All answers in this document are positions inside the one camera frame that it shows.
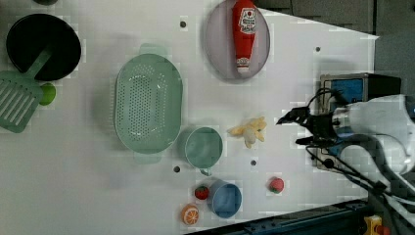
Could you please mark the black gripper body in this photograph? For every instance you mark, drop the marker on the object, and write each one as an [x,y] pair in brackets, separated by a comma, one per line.
[321,128]

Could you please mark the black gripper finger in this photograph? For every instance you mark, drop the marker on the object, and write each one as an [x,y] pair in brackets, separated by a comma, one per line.
[311,140]
[297,115]

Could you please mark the yellow plush banana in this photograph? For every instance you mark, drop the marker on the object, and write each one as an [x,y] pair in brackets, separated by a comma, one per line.
[251,131]

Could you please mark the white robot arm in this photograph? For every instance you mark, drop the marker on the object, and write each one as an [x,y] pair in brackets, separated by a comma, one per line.
[392,186]

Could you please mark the black toaster oven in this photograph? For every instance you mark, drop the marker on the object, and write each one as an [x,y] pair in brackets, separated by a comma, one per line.
[354,88]

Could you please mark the lilac round plate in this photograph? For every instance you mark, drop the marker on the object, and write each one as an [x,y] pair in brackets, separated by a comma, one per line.
[220,46]

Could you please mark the blue cup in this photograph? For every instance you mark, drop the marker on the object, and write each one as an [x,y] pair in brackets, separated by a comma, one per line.
[224,198]

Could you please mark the green mug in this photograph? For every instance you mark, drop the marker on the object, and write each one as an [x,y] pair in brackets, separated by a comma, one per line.
[201,147]

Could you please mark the red ketchup bottle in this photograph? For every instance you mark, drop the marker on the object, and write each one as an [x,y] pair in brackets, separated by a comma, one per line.
[243,28]

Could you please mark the small red toy strawberry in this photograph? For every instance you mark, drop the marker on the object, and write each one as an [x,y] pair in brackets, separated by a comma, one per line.
[201,192]

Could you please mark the orange slice toy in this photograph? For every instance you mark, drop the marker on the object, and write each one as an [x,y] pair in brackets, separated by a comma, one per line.
[190,214]

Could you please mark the green perforated colander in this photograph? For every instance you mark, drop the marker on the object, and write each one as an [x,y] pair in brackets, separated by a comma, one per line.
[148,104]

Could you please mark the lime green cup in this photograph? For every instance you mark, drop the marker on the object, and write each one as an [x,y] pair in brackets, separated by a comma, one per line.
[49,94]

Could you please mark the green spatula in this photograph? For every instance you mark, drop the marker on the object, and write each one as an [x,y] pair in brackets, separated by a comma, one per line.
[20,94]

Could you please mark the black round pan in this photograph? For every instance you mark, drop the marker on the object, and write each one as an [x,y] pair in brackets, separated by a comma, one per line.
[30,35]

